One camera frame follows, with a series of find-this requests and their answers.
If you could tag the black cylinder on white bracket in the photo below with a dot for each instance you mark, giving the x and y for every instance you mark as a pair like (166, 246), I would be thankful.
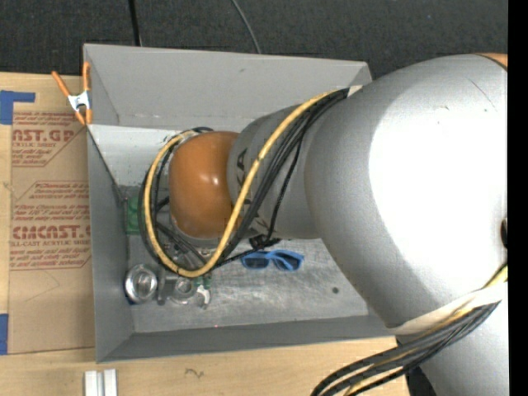
(202, 297)

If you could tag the grey metal bin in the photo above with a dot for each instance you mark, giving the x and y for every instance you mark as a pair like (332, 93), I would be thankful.
(231, 89)

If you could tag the dark green flat block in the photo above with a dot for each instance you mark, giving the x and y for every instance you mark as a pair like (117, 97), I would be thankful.
(133, 217)

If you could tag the blue sunglasses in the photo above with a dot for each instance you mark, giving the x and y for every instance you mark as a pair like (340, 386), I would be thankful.
(288, 262)

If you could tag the brown cardboard board red print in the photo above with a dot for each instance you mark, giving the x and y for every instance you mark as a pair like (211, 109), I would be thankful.
(45, 303)

